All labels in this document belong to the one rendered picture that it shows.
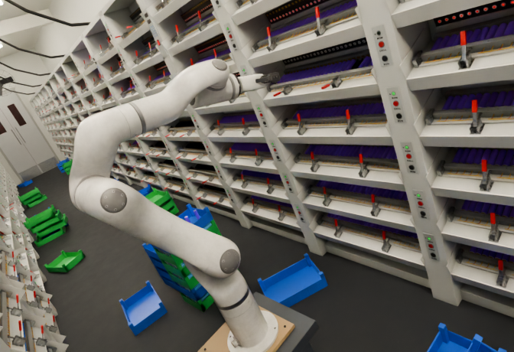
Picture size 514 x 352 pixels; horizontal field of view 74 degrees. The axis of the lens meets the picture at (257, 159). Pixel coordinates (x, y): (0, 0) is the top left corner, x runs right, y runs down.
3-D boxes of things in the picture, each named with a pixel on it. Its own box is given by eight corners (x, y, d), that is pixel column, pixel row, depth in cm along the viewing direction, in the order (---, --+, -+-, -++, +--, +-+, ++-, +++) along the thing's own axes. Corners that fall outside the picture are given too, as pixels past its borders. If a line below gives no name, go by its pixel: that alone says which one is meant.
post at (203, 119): (248, 229, 245) (130, -29, 187) (241, 226, 252) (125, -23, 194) (268, 213, 255) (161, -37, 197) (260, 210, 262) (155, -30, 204)
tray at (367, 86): (383, 94, 112) (371, 70, 107) (268, 107, 160) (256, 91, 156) (408, 56, 119) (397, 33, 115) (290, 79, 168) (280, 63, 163)
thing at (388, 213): (418, 233, 131) (406, 212, 124) (306, 207, 179) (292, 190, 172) (438, 193, 138) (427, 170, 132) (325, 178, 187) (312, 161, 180)
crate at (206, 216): (170, 254, 170) (163, 242, 168) (152, 246, 185) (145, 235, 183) (213, 219, 188) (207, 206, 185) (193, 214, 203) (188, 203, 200)
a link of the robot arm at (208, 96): (223, 66, 108) (216, 87, 115) (186, 73, 101) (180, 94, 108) (236, 86, 106) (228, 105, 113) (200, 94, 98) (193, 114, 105)
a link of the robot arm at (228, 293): (230, 315, 106) (197, 255, 98) (199, 297, 120) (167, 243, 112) (256, 288, 113) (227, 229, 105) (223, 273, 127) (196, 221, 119)
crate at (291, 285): (274, 315, 163) (268, 303, 160) (262, 290, 182) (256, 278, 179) (328, 285, 168) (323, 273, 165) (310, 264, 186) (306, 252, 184)
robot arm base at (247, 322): (248, 371, 108) (224, 330, 102) (219, 340, 123) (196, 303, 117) (289, 327, 117) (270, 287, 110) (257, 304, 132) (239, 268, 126)
